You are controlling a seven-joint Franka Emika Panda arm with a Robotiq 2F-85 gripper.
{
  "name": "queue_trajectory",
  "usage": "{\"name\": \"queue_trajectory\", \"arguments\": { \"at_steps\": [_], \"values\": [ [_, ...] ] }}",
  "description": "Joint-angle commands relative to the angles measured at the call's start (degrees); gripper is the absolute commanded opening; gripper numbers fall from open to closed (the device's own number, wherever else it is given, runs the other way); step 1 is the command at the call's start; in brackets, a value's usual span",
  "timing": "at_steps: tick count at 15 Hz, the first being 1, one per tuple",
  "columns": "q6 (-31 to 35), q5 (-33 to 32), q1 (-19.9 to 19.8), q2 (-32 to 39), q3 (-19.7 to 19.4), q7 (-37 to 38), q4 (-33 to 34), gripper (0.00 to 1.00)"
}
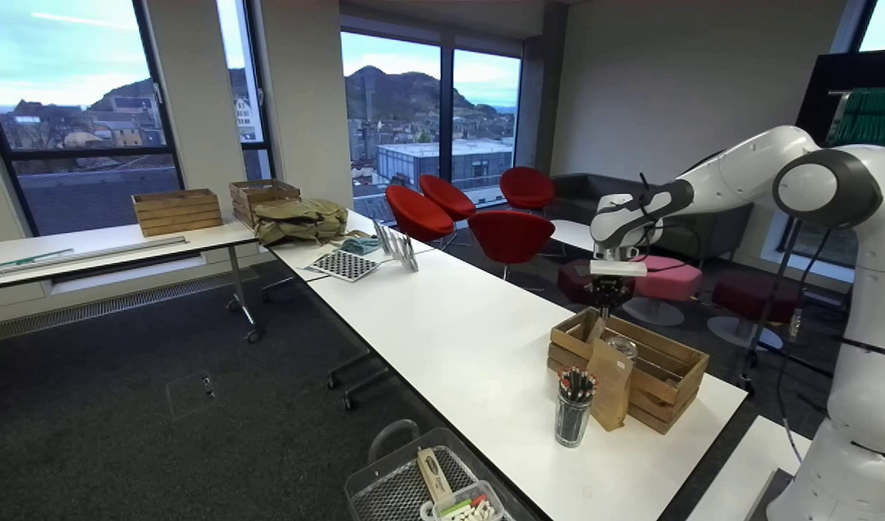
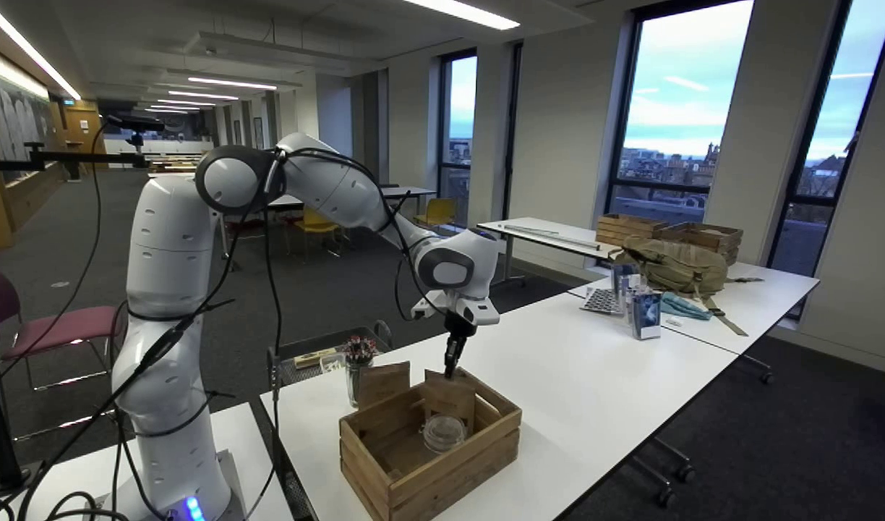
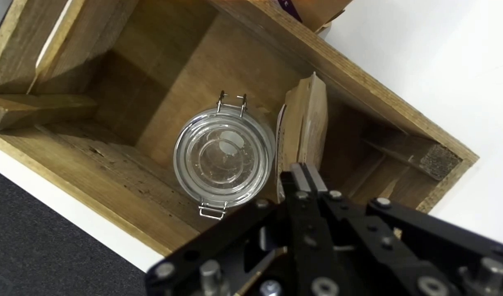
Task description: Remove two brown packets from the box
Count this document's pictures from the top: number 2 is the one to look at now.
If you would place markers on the clear glass jar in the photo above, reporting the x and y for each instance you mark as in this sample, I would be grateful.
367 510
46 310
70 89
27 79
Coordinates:
445 435

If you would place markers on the brown paper packet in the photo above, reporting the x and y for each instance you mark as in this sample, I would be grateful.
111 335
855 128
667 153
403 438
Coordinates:
382 384
449 399

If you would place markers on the olive green bag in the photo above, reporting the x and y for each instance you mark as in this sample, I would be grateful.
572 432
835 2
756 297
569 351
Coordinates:
679 266

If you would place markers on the wooden slatted crate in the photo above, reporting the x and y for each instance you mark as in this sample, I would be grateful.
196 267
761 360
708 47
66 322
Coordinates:
445 478

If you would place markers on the maroon office chair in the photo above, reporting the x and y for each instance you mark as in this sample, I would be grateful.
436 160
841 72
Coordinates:
63 328

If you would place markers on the blue white carton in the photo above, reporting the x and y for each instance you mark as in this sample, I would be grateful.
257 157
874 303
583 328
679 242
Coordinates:
646 318

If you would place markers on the rectangular ceiling light panel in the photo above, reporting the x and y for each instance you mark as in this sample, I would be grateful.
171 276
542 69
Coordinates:
234 85
462 14

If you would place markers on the long ceiling strip light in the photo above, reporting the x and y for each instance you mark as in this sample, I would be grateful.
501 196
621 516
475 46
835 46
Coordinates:
27 47

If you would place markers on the yellow chair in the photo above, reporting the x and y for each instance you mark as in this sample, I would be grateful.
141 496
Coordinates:
319 222

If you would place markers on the black camera boom stand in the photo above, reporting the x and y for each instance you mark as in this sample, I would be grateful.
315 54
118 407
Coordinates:
76 154

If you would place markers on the teal flat packet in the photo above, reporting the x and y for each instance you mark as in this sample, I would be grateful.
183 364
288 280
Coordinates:
683 309

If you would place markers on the white wrist camera block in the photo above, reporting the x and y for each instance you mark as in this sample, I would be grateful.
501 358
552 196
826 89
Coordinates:
481 313

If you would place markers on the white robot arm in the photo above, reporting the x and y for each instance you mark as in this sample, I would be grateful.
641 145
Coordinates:
171 263

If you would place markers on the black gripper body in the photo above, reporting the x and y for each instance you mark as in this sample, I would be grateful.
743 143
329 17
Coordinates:
462 335

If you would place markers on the mesh pencil cup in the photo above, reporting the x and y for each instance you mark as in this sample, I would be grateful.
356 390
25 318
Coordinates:
356 355

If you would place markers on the dark wooden crate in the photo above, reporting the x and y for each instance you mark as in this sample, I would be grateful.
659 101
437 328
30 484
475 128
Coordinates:
708 238

